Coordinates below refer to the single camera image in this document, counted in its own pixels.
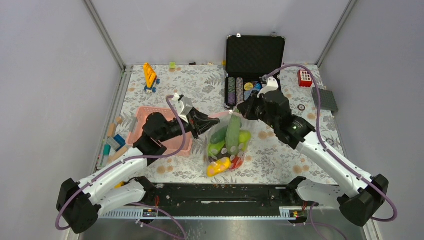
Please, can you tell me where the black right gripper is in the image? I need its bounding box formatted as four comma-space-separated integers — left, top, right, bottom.
236, 90, 279, 130

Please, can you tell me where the floral table mat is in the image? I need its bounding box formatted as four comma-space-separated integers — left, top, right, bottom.
116, 65, 342, 185

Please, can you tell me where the grey building baseplate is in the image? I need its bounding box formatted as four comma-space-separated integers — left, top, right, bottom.
311, 87, 339, 113

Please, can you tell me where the yellow lemon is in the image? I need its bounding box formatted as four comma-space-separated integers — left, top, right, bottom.
206, 157, 231, 177

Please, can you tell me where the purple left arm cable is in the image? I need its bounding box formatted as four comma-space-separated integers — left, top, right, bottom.
54, 95, 188, 240

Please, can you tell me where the red orange mango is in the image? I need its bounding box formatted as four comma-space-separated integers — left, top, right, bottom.
229, 156, 244, 170

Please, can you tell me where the green cucumber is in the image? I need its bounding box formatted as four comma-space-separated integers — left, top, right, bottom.
209, 126, 228, 145

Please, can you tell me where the loose poker chip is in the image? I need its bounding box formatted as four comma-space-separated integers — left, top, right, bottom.
297, 104, 306, 111
325, 138, 334, 146

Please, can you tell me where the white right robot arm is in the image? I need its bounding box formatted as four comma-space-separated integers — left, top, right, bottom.
236, 90, 389, 227

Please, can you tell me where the wooden block pile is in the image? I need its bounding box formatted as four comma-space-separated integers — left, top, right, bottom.
101, 116, 126, 164

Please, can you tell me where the black poker chip case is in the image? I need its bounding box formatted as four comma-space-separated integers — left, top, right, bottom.
224, 33, 286, 110

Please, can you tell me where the yellow toy cart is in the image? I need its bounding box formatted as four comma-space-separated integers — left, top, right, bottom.
143, 62, 161, 93

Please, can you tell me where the red grid toy block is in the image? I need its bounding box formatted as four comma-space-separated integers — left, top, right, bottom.
297, 70, 313, 88

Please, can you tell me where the clear zip top bag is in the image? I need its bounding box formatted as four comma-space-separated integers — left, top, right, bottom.
205, 109, 252, 174

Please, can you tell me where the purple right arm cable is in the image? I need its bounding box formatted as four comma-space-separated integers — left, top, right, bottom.
261, 63, 398, 240

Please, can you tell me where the pink plastic basket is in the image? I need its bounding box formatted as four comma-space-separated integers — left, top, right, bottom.
126, 106, 193, 157

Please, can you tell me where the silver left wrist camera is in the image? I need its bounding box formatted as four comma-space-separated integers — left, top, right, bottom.
172, 93, 193, 123

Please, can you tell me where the green star fruit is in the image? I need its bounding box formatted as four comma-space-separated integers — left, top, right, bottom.
207, 141, 225, 157

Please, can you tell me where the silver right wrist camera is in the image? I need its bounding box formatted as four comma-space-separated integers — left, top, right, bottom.
257, 76, 279, 99

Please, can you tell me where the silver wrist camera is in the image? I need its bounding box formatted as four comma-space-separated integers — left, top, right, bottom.
172, 93, 193, 123
257, 76, 279, 99

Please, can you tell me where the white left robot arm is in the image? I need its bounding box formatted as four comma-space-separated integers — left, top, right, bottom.
55, 108, 220, 234

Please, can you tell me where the green pear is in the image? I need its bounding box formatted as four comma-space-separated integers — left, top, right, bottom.
238, 130, 252, 144

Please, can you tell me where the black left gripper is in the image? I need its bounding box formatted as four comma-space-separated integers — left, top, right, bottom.
158, 107, 220, 143

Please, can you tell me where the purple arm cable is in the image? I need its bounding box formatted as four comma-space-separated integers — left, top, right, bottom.
261, 63, 398, 240
54, 95, 188, 240

